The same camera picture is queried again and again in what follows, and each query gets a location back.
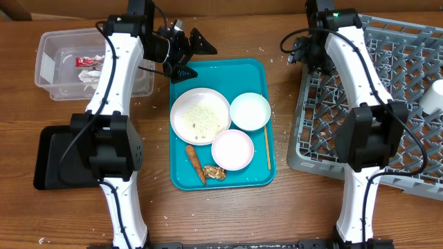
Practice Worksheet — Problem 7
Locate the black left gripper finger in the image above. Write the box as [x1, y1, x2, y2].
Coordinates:
[189, 28, 217, 55]
[169, 65, 198, 84]

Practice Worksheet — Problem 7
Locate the red snack wrapper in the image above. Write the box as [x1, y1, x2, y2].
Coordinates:
[75, 56, 105, 68]

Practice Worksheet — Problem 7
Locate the pale green bowl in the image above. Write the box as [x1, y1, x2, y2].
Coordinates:
[230, 93, 271, 131]

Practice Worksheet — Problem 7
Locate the white napkin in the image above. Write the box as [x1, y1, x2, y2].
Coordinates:
[76, 55, 105, 90]

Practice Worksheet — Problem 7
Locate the white cup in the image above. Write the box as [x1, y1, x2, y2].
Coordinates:
[419, 79, 443, 114]

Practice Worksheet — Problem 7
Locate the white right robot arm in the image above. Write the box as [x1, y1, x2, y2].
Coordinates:
[287, 0, 428, 249]

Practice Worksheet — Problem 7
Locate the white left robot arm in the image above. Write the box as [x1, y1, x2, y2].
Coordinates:
[57, 0, 217, 248]

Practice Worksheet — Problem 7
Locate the teal plastic tray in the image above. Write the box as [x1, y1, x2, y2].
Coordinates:
[170, 59, 277, 191]

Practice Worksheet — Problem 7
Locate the large white plate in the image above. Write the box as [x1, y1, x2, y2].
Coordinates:
[170, 88, 231, 145]

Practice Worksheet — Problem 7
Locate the orange carrot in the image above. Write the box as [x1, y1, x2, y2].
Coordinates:
[186, 145, 207, 185]

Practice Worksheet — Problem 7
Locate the small pink plate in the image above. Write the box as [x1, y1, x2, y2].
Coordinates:
[211, 129, 255, 171]

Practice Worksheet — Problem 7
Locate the grey dish rack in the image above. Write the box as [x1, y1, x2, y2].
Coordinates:
[287, 15, 442, 201]

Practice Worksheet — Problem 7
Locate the wooden chopstick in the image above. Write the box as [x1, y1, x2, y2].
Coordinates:
[263, 125, 271, 171]

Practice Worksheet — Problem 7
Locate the clear plastic bin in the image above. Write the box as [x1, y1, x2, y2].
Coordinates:
[34, 27, 156, 102]

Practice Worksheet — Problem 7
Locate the brown food scrap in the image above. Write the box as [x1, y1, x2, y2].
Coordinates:
[203, 165, 227, 181]

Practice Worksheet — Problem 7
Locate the black tray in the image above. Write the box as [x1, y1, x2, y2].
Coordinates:
[33, 125, 102, 190]

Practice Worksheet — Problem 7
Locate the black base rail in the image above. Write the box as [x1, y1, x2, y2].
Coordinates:
[86, 239, 395, 249]

